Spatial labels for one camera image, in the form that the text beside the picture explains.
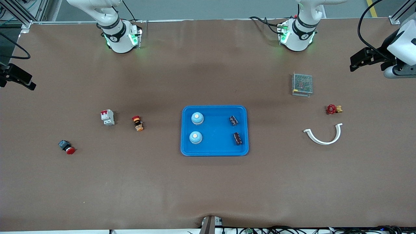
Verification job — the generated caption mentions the perforated metal power supply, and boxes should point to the perforated metal power supply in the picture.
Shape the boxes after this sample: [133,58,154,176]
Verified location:
[292,72,313,98]

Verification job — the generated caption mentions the red mushroom pushbutton blue block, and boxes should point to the red mushroom pushbutton blue block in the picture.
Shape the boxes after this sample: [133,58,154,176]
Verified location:
[58,140,76,155]

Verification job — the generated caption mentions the white half-round pipe clamp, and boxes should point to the white half-round pipe clamp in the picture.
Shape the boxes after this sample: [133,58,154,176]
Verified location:
[303,123,343,145]

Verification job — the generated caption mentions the blue plastic tray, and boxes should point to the blue plastic tray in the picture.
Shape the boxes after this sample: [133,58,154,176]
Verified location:
[181,105,249,157]

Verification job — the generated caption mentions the brown table cover mat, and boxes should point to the brown table cover mat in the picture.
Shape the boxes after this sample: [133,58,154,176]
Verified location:
[0,18,416,232]

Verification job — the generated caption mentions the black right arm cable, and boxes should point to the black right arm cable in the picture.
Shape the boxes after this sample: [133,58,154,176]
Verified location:
[0,32,31,60]

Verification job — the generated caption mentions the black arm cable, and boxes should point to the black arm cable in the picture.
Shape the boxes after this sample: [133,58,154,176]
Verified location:
[0,32,31,60]
[357,0,395,62]

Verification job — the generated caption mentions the aluminium frame profile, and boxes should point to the aluminium frame profile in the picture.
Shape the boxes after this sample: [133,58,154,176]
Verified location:
[389,0,416,25]
[0,0,49,33]

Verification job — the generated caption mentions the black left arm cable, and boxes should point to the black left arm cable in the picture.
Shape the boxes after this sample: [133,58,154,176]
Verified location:
[357,0,395,62]

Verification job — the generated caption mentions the white circuit breaker red switch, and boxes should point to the white circuit breaker red switch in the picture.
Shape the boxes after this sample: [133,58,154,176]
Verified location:
[100,109,115,126]

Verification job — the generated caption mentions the black base cables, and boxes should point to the black base cables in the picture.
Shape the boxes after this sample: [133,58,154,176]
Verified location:
[249,16,283,34]

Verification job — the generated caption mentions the yellow red emergency stop switch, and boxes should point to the yellow red emergency stop switch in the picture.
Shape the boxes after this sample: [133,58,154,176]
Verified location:
[132,115,144,132]

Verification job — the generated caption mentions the thin black base cable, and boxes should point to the thin black base cable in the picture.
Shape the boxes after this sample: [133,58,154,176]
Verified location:
[122,0,143,23]

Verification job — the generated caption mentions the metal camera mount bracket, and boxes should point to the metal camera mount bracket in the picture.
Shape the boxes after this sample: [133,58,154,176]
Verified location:
[199,215,224,234]

